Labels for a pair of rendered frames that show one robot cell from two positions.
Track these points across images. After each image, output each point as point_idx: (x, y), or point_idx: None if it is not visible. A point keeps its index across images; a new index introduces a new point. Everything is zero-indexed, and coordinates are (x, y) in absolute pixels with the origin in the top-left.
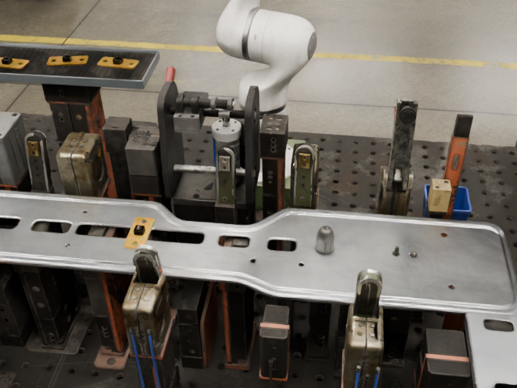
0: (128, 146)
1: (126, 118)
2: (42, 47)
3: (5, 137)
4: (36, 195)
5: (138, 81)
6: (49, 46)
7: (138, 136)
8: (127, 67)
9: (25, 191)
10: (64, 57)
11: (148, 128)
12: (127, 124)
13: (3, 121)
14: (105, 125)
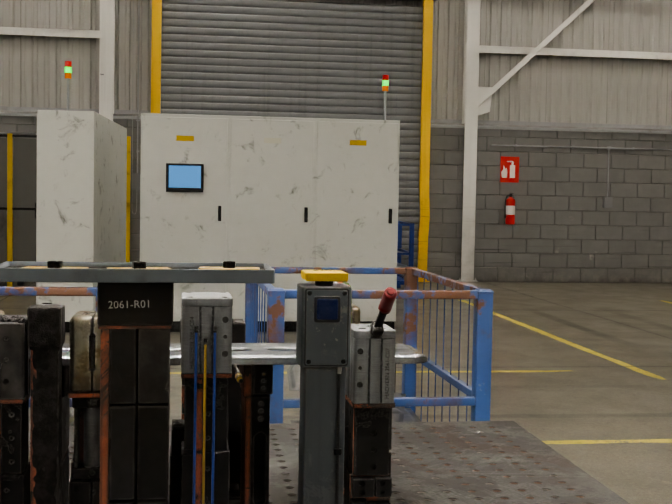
0: (25, 315)
1: (34, 306)
2: (197, 272)
3: (181, 296)
4: None
5: (12, 262)
6: (184, 270)
7: (14, 317)
8: (37, 266)
9: (184, 394)
10: (141, 261)
11: (3, 323)
12: (30, 306)
13: (197, 295)
14: (62, 305)
